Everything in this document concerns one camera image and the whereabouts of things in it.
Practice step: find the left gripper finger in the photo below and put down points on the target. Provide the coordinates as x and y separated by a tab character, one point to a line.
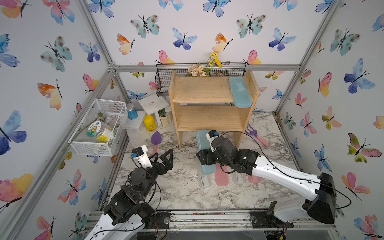
170	161
159	161

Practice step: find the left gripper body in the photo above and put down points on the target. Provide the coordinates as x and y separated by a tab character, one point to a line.
154	171

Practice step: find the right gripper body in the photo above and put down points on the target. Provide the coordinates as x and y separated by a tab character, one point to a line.
211	158

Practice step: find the clear case shelf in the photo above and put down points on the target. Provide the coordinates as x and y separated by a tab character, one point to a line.
204	181

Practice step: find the pink case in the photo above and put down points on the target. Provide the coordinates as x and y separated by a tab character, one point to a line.
254	179
221	178

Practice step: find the clear case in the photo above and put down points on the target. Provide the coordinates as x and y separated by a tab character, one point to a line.
238	178

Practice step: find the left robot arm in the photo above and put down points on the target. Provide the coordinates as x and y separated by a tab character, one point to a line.
128	211

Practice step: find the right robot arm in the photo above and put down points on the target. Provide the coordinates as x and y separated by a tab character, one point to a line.
317	194

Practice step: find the white step shelf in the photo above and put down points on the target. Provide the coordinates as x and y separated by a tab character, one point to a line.
136	130

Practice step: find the wooden two-tier shelf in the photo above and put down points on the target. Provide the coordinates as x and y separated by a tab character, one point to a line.
206	103

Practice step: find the purple pink toy shovel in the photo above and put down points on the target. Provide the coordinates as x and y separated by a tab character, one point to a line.
156	139

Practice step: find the yellow bottle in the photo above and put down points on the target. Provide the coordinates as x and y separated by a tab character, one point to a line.
149	123

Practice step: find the cream potted plant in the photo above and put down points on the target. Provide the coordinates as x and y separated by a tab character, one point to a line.
166	116

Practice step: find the blue metallic can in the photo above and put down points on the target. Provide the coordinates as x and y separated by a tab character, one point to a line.
132	112

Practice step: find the purple pink toy rake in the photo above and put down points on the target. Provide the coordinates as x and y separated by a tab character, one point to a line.
252	132

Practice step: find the white small stool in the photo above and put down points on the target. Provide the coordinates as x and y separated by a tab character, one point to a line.
152	105

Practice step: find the round green label jar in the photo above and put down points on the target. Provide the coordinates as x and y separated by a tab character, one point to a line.
95	129

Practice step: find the pale pink flowers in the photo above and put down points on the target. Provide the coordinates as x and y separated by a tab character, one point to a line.
197	71

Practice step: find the yellow flowers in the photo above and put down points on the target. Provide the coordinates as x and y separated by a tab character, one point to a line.
213	62

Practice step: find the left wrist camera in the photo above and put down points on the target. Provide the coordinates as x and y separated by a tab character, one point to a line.
139	156

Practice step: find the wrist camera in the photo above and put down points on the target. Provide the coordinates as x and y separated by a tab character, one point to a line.
139	156
211	136

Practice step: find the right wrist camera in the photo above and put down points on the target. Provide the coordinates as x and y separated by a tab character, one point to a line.
211	136

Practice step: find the white wire mesh box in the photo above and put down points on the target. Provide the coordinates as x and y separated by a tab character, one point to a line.
114	115

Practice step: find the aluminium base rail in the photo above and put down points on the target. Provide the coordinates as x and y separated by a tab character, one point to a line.
178	221

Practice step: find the black wire basket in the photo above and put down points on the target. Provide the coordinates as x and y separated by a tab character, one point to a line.
164	73

